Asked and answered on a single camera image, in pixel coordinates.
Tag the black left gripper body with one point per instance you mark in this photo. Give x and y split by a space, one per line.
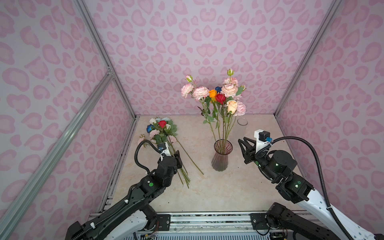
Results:
179 162

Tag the peach artificial rose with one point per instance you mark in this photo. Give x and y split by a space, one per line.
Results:
230 110

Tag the pale pink carnation spray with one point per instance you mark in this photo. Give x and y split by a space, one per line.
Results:
158 136

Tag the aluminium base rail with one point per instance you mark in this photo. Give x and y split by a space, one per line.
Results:
210 226

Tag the aluminium frame post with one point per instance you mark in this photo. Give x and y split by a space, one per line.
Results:
91 26
326 23

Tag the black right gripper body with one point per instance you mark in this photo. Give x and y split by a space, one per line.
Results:
262 161

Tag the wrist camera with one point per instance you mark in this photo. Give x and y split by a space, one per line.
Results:
262 138
164 149

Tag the clear frosted glass vase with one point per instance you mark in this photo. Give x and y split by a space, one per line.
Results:
239 130

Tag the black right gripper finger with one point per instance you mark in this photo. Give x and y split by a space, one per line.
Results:
249 157
250 145

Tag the orange artificial rose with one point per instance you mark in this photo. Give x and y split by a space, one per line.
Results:
216 110

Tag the pink rosebud spray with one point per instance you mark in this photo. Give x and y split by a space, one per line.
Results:
230 87

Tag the aluminium frame left post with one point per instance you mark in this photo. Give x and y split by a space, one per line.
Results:
91 26

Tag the red rose in bunch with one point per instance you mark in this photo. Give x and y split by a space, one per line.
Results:
162 124

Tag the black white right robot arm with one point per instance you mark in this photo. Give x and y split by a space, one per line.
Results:
278 167

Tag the aluminium frame left diagonal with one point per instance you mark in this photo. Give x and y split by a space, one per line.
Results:
21 204

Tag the aluminium frame right post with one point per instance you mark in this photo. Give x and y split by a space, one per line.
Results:
326 23

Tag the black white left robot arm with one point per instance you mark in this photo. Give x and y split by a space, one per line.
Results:
133 212

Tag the white artificial rose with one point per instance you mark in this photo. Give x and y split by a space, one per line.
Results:
153 121

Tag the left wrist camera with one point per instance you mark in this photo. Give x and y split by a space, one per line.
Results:
164 149

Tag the pink ribbed glass vase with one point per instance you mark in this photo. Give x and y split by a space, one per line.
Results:
220 160

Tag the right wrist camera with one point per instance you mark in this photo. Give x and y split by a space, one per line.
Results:
262 138

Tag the small red artificial rose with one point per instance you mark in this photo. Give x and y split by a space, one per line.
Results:
221 99

